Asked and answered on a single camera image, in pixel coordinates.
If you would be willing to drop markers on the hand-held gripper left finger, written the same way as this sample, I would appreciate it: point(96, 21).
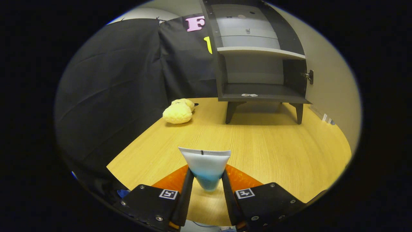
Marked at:
point(184, 199)

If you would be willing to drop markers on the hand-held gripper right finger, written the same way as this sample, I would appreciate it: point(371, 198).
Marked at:
point(229, 199)

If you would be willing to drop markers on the white blue tube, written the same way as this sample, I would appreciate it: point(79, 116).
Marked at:
point(206, 164)

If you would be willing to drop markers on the beige cabinet door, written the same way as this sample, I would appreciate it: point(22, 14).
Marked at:
point(331, 80)

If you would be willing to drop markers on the yellow plush toy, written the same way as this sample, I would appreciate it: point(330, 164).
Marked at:
point(177, 112)

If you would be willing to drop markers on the black backdrop cloth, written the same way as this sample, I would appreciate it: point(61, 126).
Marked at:
point(112, 96)

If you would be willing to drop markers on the metal door hinge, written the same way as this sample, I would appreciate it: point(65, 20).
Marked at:
point(309, 76)

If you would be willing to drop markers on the grey cabinet shelf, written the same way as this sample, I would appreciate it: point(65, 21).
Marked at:
point(257, 51)

